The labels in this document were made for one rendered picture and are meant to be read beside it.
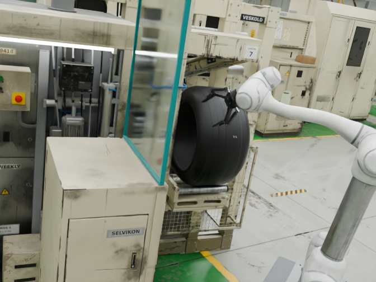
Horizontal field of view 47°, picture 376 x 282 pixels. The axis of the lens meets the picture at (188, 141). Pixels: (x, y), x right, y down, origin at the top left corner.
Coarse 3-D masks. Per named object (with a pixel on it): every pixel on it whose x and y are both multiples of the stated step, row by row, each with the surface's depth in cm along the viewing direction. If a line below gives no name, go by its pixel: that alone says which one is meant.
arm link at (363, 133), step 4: (364, 128) 182; (368, 128) 182; (372, 128) 183; (360, 132) 182; (364, 132) 181; (368, 132) 180; (372, 132) 179; (360, 136) 181; (364, 136) 180; (356, 140) 183; (360, 140) 181; (352, 144) 186; (356, 144) 184
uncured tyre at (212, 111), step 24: (192, 96) 244; (216, 96) 242; (192, 120) 287; (216, 120) 233; (240, 120) 239; (192, 144) 289; (216, 144) 232; (240, 144) 238; (192, 168) 243; (216, 168) 239; (240, 168) 246
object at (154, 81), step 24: (144, 0) 186; (168, 0) 160; (144, 24) 186; (168, 24) 160; (144, 48) 185; (168, 48) 160; (144, 72) 185; (168, 72) 160; (144, 96) 185; (168, 96) 159; (144, 120) 184; (168, 120) 158; (144, 144) 184; (168, 144) 161
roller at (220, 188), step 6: (180, 186) 252; (186, 186) 253; (192, 186) 254; (198, 186) 256; (204, 186) 257; (210, 186) 259; (216, 186) 260; (222, 186) 262; (180, 192) 250; (186, 192) 252; (192, 192) 253; (198, 192) 255; (204, 192) 257; (210, 192) 259
